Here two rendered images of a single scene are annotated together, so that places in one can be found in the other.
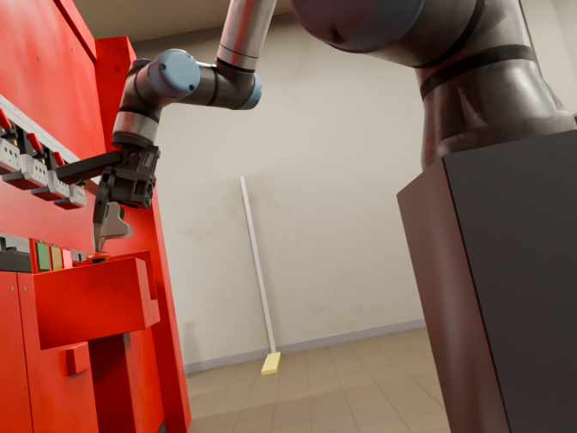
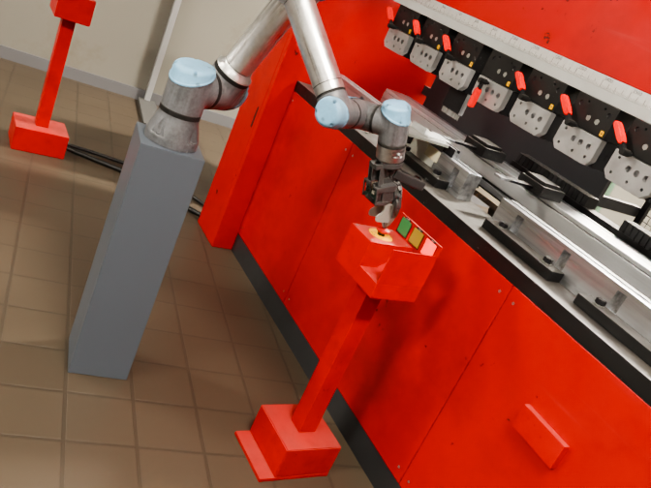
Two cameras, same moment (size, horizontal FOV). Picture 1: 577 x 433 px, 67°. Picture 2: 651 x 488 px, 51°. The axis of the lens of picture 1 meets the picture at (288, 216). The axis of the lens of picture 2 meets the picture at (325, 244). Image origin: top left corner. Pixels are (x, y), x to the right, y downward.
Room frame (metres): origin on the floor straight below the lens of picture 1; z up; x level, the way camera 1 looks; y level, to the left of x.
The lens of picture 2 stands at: (2.33, -0.61, 1.38)
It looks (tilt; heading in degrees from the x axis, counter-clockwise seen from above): 21 degrees down; 153
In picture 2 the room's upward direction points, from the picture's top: 24 degrees clockwise
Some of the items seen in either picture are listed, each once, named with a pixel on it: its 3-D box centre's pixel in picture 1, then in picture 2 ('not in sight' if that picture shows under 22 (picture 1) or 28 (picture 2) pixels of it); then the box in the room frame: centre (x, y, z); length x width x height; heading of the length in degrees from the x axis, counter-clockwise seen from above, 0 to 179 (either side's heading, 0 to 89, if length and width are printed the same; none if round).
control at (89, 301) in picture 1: (102, 284); (387, 253); (0.81, 0.36, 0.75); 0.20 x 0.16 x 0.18; 11
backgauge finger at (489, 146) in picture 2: not in sight; (470, 143); (0.24, 0.84, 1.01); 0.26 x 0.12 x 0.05; 98
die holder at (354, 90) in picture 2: not in sight; (359, 103); (-0.28, 0.61, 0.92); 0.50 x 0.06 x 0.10; 8
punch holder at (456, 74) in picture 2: not in sight; (468, 64); (0.24, 0.68, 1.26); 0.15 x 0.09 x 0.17; 8
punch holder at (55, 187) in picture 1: (48, 175); not in sight; (1.62, 0.88, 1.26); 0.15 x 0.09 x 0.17; 8
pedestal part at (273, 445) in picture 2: not in sight; (287, 440); (0.81, 0.33, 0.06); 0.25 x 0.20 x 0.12; 101
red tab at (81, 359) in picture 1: (81, 357); (539, 435); (1.30, 0.67, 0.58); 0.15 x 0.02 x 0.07; 8
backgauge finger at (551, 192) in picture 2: not in sight; (526, 181); (0.55, 0.88, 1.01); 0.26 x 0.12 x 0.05; 98
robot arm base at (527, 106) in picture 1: (485, 118); (175, 124); (0.46, -0.23, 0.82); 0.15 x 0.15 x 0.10
